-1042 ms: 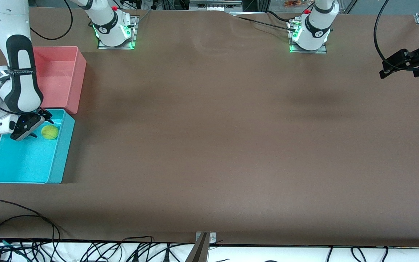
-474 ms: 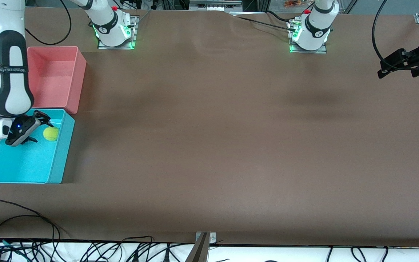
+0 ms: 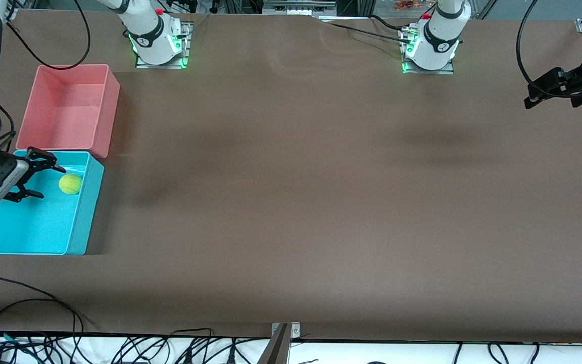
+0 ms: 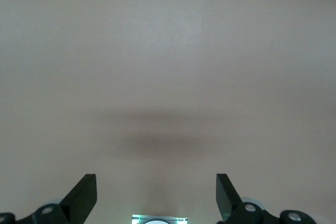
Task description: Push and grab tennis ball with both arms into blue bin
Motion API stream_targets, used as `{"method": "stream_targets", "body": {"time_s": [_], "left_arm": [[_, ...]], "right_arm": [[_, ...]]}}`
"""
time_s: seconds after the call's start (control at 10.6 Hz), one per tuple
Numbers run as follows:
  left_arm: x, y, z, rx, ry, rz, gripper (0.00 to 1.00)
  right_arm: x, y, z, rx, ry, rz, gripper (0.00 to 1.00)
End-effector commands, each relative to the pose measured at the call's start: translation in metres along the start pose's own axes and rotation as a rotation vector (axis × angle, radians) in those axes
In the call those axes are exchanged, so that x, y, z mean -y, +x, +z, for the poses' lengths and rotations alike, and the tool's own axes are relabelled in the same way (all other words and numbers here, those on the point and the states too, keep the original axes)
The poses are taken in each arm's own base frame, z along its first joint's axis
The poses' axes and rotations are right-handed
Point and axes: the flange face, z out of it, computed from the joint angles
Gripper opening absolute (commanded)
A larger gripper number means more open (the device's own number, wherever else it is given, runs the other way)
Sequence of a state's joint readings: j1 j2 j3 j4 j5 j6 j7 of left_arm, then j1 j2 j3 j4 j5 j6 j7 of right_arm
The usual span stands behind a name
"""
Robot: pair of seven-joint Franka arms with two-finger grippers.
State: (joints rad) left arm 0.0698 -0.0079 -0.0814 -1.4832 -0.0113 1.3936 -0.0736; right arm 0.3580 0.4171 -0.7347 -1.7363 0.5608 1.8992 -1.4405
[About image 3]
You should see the short black table cable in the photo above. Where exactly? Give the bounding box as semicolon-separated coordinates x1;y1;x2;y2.
0;298;85;334

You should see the black base power cable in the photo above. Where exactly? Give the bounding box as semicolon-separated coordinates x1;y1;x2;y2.
316;14;415;46

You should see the dark camera mount bar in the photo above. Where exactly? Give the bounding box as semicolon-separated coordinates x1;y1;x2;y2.
257;324;292;364

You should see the grey metal box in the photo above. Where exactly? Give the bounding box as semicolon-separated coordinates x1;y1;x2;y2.
262;0;337;16

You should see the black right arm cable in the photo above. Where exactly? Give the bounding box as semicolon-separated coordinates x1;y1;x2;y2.
0;0;92;150

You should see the pink plastic bin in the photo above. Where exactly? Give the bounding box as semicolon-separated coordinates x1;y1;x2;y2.
16;64;121;159

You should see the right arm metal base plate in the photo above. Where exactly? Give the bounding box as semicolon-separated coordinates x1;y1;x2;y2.
135;21;193;69

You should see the yellow tennis ball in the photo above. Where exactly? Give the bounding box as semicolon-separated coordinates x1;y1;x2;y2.
59;174;82;195

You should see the clear box with orange parts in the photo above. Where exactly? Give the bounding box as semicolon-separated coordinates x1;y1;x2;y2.
394;0;430;12

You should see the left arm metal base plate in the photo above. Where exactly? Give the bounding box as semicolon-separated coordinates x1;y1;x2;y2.
400;25;455;75

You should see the blue plastic bin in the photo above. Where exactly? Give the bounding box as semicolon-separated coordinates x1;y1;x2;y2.
0;150;105;256

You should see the metal table bracket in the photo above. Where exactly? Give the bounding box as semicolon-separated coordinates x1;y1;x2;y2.
271;322;301;338

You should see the black looped hanging cable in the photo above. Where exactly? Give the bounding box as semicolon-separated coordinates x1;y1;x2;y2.
488;343;510;364

